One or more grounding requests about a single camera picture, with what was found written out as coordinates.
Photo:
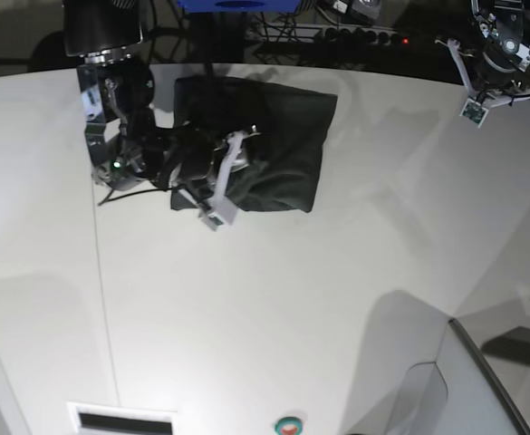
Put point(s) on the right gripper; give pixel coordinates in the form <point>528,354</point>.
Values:
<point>169,135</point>

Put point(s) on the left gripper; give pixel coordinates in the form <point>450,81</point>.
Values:
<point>494,68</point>

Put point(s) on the dark green t-shirt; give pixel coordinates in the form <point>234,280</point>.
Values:
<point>279,167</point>

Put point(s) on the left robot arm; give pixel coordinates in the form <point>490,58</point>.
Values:
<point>505,33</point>

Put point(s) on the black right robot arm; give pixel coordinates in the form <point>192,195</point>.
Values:
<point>101,27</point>

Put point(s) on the blue box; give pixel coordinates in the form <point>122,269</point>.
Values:
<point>239,6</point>

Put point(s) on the black power strip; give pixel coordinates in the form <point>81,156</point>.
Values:
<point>353,36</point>

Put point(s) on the red green emergency button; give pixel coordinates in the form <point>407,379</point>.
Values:
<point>290,425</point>

